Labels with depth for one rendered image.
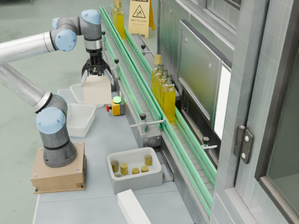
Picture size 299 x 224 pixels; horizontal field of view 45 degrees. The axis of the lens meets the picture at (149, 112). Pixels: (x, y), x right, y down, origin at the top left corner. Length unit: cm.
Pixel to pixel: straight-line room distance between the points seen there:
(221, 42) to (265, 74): 89
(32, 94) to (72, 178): 40
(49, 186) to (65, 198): 9
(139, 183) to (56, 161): 37
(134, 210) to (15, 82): 73
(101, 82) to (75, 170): 41
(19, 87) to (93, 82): 32
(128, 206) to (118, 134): 56
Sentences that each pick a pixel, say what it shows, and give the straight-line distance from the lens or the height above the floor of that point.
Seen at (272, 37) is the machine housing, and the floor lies 174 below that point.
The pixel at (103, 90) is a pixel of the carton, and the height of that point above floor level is 112.
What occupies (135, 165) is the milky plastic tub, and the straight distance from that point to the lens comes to 171.
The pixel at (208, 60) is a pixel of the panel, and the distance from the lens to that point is 153.
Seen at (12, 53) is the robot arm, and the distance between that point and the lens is 142.
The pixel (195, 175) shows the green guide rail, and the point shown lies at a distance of 141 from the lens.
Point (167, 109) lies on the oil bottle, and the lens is 172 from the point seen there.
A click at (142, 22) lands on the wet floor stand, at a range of 507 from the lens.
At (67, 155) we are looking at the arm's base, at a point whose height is 88.
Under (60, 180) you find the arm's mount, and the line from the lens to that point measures 161.
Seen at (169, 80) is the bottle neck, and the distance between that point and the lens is 166.
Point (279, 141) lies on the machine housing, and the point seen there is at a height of 161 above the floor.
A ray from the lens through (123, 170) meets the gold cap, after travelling 164.
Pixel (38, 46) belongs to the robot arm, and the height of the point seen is 139.
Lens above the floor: 192
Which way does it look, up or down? 34 degrees down
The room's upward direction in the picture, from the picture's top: straight up
